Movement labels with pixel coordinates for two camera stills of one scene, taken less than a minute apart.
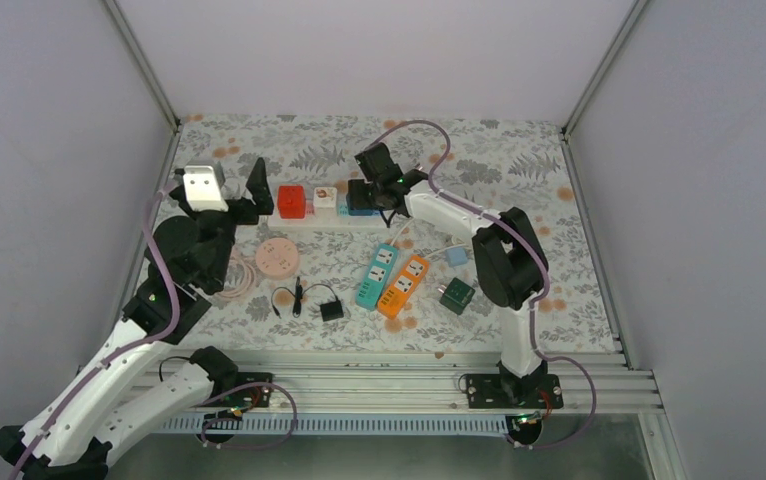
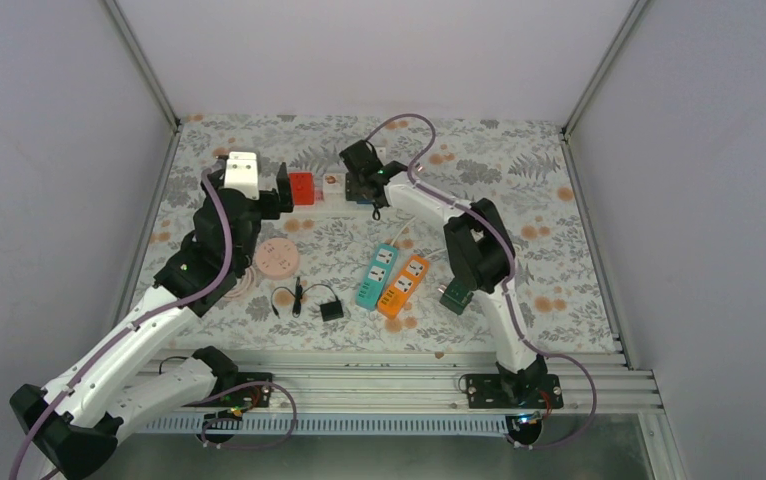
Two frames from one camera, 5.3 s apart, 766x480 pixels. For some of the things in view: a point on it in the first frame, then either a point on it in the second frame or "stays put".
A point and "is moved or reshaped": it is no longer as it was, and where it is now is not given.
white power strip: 202,190 -> 241,173
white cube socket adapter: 325,200 -> 334,184
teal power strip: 377,276 stays put
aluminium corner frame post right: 624,30 stays put
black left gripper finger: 257,184 -> 285,199
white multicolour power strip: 292,212 is moved or reshaped
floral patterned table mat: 402,233 stays put
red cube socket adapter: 291,202 is moved or reshaped
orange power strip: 402,288 stays put
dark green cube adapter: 457,295 stays put
